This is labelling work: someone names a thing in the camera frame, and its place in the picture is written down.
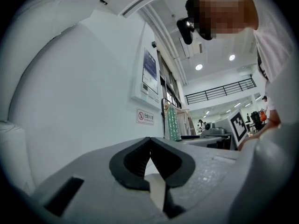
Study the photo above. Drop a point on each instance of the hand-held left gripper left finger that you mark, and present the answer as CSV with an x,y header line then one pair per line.
x,y
126,162

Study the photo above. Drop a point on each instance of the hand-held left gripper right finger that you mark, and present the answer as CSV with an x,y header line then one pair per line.
x,y
177,167

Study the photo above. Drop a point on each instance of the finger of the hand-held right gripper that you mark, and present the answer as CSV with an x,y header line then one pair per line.
x,y
210,140

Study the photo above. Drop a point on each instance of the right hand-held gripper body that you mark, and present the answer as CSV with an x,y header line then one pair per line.
x,y
238,127

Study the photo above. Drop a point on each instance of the beige pan with black handle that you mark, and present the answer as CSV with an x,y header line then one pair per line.
x,y
157,195

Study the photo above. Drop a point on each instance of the person's right forearm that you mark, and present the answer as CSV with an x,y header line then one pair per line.
x,y
268,125

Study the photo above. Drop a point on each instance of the black office chair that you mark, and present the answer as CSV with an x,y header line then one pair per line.
x,y
255,120

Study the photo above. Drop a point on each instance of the black railing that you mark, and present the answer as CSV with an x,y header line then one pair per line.
x,y
247,83

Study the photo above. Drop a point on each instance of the white no-smoking sign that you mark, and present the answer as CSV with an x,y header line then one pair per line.
x,y
144,116

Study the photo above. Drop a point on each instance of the round ceiling light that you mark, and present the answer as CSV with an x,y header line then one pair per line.
x,y
232,57
199,66

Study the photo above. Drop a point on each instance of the black-framed window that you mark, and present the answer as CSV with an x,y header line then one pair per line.
x,y
168,78

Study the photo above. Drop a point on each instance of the white floor plan sheet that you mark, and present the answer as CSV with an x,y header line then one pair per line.
x,y
147,77

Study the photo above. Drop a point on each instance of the person's white shirt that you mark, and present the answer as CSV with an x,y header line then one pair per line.
x,y
273,43

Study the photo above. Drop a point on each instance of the blue poster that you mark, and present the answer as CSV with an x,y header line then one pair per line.
x,y
149,59

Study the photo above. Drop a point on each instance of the person's head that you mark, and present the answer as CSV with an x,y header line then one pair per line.
x,y
224,10

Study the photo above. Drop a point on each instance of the right hand-held gripper camera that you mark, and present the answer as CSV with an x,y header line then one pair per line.
x,y
211,128

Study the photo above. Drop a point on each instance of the small wall thermostat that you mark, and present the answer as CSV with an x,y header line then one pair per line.
x,y
144,87

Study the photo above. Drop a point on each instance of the black head-worn camera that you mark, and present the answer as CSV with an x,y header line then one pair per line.
x,y
185,31

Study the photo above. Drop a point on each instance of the black wall sensor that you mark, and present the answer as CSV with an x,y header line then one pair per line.
x,y
154,44

